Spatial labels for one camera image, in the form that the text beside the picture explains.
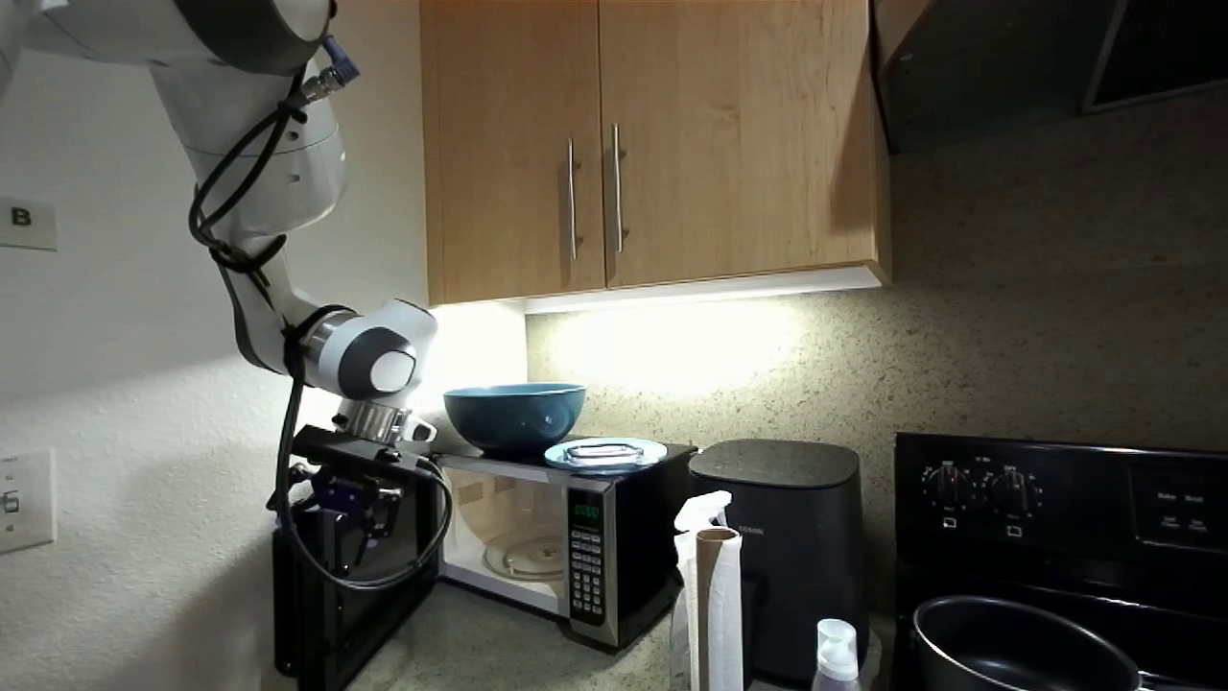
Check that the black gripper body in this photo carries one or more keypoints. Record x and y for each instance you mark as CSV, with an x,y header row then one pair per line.
x,y
359,479

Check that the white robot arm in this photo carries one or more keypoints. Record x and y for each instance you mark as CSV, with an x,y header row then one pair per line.
x,y
247,88

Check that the silver microwave oven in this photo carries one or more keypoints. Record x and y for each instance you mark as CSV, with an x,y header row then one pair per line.
x,y
587,551

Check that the blue mixing bowl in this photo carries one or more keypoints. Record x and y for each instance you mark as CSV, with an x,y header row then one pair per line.
x,y
510,418

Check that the blue rimmed plate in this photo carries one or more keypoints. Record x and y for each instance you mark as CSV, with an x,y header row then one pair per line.
x,y
605,453

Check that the paper towel roll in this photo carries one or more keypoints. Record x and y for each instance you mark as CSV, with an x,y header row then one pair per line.
x,y
712,606

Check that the wooden upper cabinet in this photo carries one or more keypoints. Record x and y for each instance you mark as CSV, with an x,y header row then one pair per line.
x,y
753,148

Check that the black air fryer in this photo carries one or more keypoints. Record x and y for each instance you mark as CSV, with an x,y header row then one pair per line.
x,y
797,504

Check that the clear spray bottle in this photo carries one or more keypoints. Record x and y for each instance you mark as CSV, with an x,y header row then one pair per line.
x,y
835,656

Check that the black frying pan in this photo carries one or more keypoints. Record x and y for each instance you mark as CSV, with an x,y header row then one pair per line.
x,y
977,643

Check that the range hood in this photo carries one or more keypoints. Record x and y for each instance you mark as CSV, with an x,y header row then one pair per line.
x,y
954,69

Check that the black electric stove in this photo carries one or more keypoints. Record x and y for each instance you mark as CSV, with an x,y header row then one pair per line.
x,y
1118,540

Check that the white wall outlet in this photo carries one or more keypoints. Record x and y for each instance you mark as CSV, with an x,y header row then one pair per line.
x,y
29,501

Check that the right cabinet handle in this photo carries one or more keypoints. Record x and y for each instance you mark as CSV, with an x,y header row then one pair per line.
x,y
618,189

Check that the cabinet handle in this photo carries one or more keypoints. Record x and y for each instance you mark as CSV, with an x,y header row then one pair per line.
x,y
570,206
618,189

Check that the left cabinet handle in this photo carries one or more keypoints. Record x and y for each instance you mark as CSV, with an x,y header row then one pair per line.
x,y
570,206

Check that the wall light switch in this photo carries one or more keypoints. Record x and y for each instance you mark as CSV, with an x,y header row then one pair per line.
x,y
29,223

